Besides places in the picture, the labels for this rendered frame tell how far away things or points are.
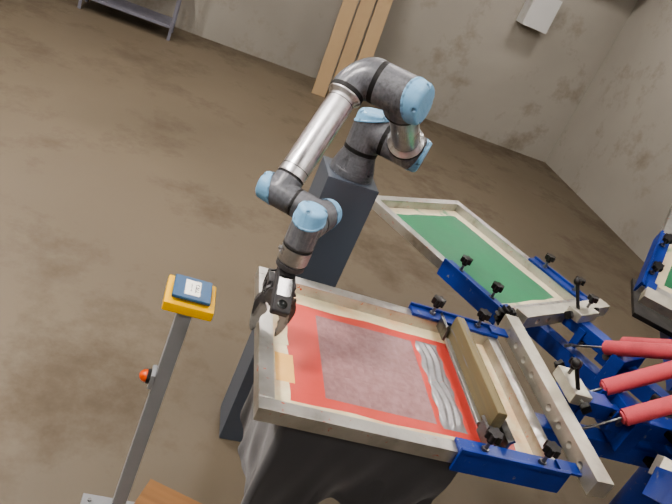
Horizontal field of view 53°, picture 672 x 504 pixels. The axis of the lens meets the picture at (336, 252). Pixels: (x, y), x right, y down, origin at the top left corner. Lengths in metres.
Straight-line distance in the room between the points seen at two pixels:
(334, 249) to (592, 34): 7.59
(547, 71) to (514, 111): 0.64
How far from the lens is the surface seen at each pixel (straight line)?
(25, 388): 2.81
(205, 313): 1.74
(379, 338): 1.92
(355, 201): 2.21
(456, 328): 1.99
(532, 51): 9.28
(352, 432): 1.53
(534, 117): 9.59
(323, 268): 2.32
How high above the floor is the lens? 1.93
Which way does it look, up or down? 26 degrees down
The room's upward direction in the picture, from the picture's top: 24 degrees clockwise
